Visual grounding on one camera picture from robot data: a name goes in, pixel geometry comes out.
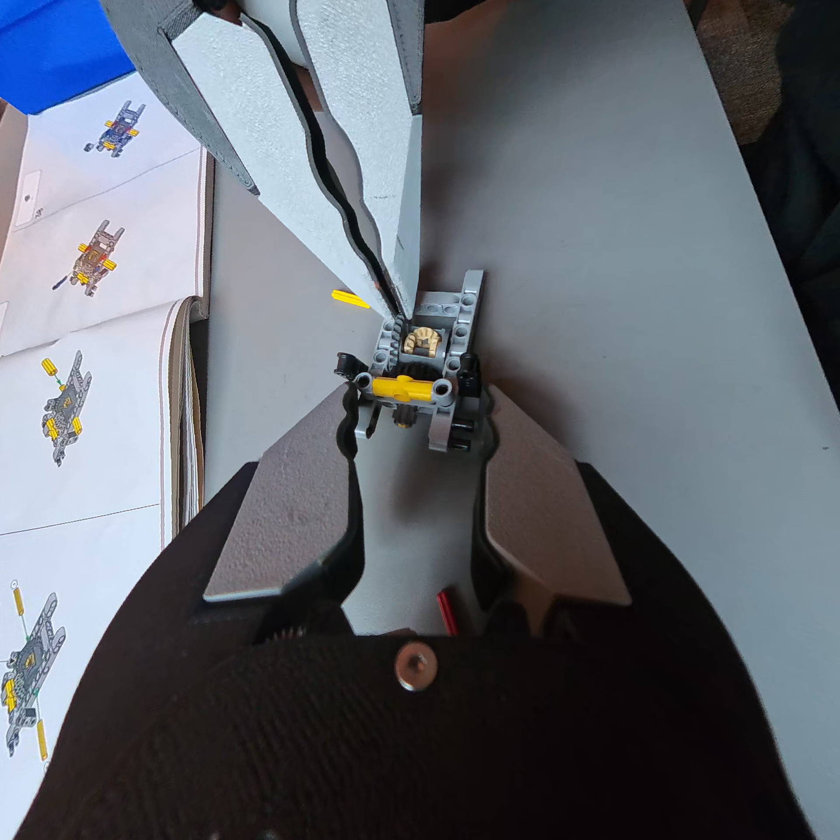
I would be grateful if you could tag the grey lego frame assembly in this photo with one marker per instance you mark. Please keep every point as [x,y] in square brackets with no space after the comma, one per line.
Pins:
[471,308]

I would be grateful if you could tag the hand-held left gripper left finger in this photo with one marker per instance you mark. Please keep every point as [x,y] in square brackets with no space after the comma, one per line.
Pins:
[289,518]

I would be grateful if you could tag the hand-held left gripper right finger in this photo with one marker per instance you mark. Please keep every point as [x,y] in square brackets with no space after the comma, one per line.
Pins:
[551,525]

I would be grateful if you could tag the grey lego differential housing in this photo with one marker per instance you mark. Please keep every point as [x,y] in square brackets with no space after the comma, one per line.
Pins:
[443,344]

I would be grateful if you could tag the tan lego bevel gear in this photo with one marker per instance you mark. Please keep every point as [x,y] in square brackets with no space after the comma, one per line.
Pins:
[420,341]

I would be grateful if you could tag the red lego axle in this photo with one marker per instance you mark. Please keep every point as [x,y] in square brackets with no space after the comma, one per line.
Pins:
[447,613]

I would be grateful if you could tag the yellow lego axle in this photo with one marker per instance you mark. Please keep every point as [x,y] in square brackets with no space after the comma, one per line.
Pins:
[348,297]

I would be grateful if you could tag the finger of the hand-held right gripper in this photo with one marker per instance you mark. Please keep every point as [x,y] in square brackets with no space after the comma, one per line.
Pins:
[367,98]
[262,131]

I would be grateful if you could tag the lego instruction booklet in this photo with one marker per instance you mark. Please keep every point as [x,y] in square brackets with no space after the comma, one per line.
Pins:
[98,328]

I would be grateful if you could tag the blue plastic bin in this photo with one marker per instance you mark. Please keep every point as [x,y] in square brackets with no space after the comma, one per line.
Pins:
[52,52]

